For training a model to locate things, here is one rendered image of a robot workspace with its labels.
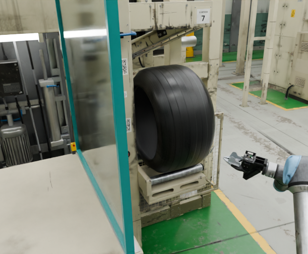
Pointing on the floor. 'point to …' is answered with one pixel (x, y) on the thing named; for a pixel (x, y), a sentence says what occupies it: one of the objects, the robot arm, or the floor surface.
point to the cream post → (125, 18)
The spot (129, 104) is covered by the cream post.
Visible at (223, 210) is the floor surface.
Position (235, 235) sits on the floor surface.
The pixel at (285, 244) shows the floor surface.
